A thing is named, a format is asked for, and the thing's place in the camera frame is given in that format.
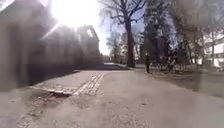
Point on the large bare tree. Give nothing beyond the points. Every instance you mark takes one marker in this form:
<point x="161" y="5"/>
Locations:
<point x="130" y="46"/>

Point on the cobblestone strip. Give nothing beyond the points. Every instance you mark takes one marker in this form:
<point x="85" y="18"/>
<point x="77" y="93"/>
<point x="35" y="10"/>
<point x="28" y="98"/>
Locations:
<point x="89" y="85"/>

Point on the person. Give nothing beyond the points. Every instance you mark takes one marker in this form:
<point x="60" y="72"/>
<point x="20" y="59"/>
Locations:
<point x="147" y="63"/>

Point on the pale gravel path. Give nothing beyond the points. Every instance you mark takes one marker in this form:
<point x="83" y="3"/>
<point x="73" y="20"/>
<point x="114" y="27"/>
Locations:
<point x="133" y="100"/>

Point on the group of dark conifers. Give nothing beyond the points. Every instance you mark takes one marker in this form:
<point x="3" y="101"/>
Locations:
<point x="156" y="36"/>

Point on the row of parked bicycles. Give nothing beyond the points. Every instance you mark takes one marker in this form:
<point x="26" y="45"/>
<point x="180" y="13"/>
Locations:
<point x="165" y="65"/>

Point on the dark large building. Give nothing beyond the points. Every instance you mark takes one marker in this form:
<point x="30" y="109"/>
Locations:
<point x="40" y="56"/>

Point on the white building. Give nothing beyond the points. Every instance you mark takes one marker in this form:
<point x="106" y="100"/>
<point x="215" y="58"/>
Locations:
<point x="216" y="53"/>

